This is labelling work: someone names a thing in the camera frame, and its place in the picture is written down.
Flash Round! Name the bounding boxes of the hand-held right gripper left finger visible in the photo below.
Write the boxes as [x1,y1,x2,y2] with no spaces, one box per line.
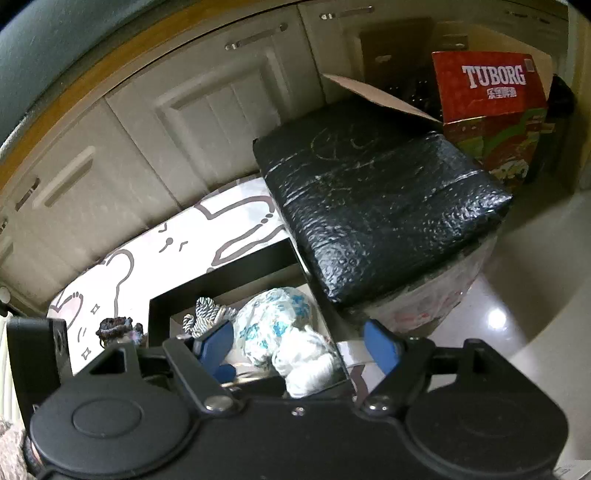
[55,320,241,416]

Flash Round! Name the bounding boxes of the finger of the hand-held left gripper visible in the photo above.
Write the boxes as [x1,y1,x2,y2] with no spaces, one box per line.
[7,316,71,408]

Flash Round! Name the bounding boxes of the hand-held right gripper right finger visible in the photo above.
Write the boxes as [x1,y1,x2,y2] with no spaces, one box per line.
[358,320,536,414]

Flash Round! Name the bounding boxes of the grey white twisted rope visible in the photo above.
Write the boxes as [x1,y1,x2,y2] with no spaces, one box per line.
[184,298,237,341]

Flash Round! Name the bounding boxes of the blue floral drawstring pouch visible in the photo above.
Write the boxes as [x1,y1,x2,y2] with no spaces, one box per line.
[233,287,320,370]

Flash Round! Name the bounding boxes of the black cardboard box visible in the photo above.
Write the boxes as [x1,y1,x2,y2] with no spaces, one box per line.
[149,237,357,398]

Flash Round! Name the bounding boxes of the white yarn ball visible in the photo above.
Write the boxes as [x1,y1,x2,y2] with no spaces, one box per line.
[272,330,341,398]

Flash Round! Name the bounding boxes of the dark crochet pouch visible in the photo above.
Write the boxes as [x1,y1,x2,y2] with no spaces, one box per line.
[95,316,145,348]

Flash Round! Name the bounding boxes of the bear print blanket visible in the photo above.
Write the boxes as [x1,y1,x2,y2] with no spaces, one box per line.
[46,178,370,402]

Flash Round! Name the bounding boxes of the black wrapped package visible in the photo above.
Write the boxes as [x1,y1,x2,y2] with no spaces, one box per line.
[253,99,514,337]

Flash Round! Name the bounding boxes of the white cabinet door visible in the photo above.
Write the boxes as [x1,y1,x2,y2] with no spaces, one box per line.
[105,21,325,219]
[0,100,182,282]
[298,0,444,100]

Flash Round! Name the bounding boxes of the brown cardboard box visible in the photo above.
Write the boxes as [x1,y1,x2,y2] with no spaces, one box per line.
[322,16,561,185]

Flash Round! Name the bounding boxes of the cream cabinet doors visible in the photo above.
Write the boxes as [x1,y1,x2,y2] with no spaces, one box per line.
[0,0,324,185]

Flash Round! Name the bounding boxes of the red beer carton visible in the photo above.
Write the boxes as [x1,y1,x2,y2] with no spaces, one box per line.
[431,51,550,186]

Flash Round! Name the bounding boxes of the metal cabinet handle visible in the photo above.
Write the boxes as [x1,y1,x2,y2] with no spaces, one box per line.
[14,178,41,212]
[225,25,290,51]
[320,6,375,20]

